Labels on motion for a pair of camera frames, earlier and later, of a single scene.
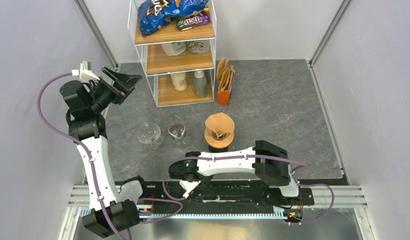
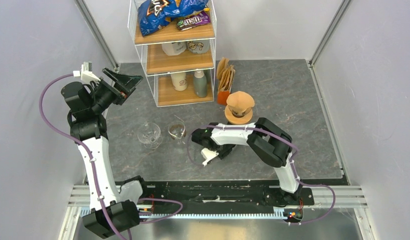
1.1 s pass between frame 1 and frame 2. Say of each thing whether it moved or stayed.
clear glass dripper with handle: stayed
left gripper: stayed
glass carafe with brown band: stayed
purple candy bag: stayed
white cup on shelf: stayed
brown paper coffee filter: moved
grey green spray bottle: stayed
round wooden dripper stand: moved
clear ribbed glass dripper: moved
